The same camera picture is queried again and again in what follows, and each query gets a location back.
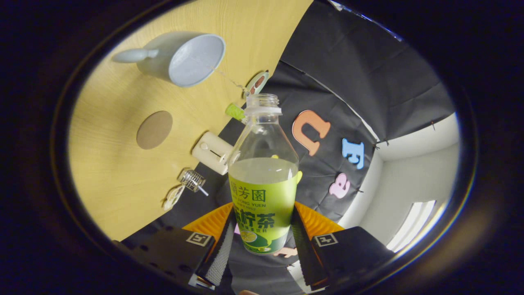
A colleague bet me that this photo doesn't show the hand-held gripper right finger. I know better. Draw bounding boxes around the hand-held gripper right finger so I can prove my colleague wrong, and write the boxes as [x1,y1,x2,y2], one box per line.
[291,201,395,287]

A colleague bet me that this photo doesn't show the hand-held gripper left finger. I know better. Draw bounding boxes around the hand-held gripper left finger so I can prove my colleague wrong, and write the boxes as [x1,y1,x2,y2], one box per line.
[121,202,237,287]

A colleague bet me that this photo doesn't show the green label juice bottle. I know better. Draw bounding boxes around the green label juice bottle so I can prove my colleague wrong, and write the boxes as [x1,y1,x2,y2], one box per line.
[228,93,303,255]

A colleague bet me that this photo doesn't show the round brown coaster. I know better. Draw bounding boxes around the round brown coaster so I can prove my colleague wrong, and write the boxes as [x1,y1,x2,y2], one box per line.
[136,111,173,150]

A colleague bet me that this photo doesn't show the white cup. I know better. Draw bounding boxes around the white cup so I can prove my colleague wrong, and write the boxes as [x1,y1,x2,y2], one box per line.
[113,32,226,88]

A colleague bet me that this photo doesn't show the slim green drink bottle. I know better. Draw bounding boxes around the slim green drink bottle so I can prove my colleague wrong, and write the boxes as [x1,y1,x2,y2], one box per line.
[225,103,246,122]

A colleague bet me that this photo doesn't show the white divided dish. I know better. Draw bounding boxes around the white divided dish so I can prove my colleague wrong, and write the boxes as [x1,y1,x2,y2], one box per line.
[164,185,185,211]

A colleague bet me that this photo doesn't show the white toaster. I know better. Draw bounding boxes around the white toaster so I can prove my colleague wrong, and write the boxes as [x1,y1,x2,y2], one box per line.
[192,131,234,176]

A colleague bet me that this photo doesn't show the ceiling light panel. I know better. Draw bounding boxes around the ceiling light panel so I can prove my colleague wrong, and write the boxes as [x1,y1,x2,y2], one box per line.
[387,200,436,252]

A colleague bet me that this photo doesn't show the wooden table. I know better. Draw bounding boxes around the wooden table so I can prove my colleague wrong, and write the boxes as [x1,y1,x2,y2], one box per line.
[68,0,314,242]

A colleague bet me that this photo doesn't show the pale green plate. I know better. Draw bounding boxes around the pale green plate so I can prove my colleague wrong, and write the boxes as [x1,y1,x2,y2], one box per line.
[245,71,270,98]

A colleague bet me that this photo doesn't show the metal wire holder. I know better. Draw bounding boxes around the metal wire holder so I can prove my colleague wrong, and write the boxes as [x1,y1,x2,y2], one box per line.
[179,170,206,192]

